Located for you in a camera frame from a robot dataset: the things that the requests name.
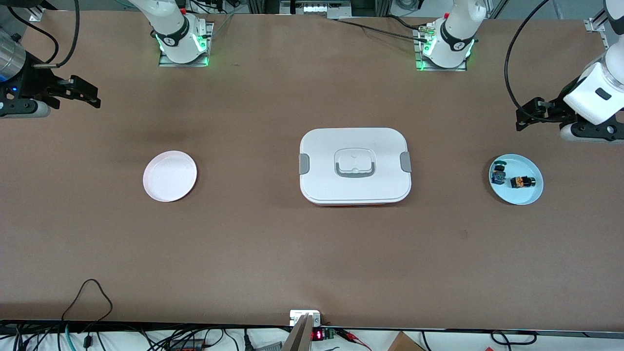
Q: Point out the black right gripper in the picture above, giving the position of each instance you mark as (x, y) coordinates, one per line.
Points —
(34, 82)

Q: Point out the black table edge strip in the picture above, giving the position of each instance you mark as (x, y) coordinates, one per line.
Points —
(146, 325)

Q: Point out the perforated metal rail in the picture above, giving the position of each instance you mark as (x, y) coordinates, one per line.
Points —
(606, 41)

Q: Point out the white power strip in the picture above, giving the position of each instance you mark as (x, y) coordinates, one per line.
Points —
(326, 9)

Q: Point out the red digit display module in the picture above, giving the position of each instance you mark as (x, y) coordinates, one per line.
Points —
(318, 335)

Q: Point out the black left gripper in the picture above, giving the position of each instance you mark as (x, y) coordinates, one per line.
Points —
(560, 104)

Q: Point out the red clip lead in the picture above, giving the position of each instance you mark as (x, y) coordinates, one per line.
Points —
(353, 337)

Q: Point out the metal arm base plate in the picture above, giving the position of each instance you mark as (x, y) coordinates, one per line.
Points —
(441, 69)
(183, 64)

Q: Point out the white connector block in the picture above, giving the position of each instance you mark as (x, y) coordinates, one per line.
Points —
(297, 316)

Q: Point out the orange push button switch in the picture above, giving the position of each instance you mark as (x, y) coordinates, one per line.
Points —
(521, 183)

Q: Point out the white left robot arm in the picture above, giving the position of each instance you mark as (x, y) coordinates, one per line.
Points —
(451, 44)

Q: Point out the blue push button switch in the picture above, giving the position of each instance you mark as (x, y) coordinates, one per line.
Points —
(498, 175)

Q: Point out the aluminium corner profile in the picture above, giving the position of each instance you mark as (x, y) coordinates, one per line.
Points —
(36, 17)
(594, 25)

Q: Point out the pink round plate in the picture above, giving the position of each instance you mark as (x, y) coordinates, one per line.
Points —
(170, 175)

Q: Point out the light blue round plate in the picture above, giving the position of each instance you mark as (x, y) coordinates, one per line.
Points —
(529, 165)

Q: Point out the grey metal bar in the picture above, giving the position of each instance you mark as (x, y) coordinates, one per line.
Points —
(298, 336)

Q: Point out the brown cardboard box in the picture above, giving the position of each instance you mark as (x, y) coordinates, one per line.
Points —
(404, 343)

